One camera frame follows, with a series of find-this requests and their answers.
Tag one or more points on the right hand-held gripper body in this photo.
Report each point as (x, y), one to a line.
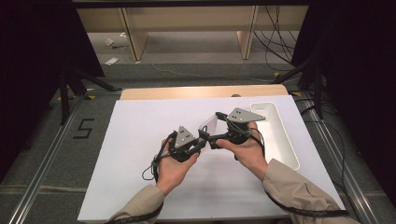
(246, 115)

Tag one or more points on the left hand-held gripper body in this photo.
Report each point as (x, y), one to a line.
(183, 137)

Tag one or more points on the white plastic bin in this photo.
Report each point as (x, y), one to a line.
(277, 137)

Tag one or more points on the person's right hand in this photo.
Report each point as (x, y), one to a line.
(247, 155)

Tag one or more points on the person's left hand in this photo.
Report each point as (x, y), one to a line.
(172, 172)

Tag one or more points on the black tripod stand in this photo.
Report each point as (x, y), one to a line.
(316, 84)
(67, 93)

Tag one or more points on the light wooden desk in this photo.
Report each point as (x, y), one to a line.
(186, 18)

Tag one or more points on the long white paper scrap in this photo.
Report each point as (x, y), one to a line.
(111, 61)

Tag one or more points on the black curtain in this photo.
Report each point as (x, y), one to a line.
(31, 62)
(358, 77)

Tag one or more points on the small white paper scrap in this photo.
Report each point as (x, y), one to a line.
(109, 41)

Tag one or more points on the aluminium floor rail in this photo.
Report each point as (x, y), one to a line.
(43, 168)
(345, 174)

